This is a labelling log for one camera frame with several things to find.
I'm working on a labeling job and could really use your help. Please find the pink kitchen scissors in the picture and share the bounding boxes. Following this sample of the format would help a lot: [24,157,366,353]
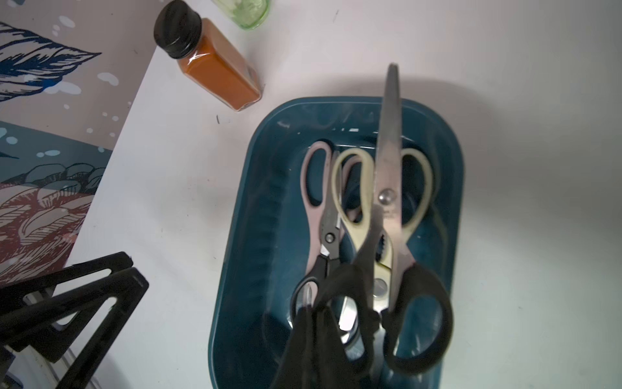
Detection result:
[298,139,363,312]

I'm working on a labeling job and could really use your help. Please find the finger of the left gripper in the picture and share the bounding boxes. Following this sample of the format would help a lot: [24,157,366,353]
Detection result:
[0,266,150,389]
[0,251,134,317]

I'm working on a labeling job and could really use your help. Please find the large black scissors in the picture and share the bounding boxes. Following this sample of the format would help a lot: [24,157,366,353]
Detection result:
[310,62,455,376]

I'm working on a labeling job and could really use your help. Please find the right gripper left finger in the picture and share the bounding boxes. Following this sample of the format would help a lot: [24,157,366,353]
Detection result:
[271,306,315,388]

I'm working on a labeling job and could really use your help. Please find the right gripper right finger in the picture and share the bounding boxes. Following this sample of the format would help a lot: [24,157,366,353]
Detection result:
[314,307,360,389]

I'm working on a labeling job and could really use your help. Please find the green glass cup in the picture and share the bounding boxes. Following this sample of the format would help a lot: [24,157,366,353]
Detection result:
[212,0,271,30]

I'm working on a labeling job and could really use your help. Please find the orange spice bottle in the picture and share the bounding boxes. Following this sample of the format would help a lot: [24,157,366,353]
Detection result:
[153,1,262,111]

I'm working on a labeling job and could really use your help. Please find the cream kitchen scissors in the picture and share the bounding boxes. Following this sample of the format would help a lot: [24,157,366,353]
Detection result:
[314,147,448,314]

